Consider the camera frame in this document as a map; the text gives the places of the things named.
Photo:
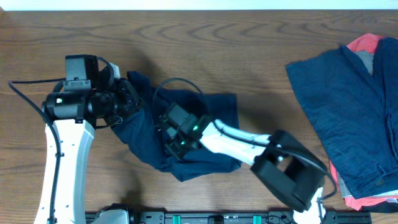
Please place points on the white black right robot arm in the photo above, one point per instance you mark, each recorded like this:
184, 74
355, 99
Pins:
286, 167

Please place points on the red garment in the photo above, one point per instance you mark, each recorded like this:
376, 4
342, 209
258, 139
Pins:
365, 47

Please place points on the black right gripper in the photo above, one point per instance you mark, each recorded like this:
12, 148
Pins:
170, 144

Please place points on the navy blue shorts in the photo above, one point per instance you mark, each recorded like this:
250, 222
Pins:
147, 142

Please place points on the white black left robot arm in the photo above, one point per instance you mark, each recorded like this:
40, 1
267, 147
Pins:
72, 109

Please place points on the grey garment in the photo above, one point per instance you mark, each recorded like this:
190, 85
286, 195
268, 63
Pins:
364, 128

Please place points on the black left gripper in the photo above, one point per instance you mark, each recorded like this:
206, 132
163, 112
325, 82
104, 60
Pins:
133, 99

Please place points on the navy blue clothes pile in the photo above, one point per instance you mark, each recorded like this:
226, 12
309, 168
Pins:
314, 82

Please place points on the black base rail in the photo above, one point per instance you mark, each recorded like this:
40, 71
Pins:
130, 215

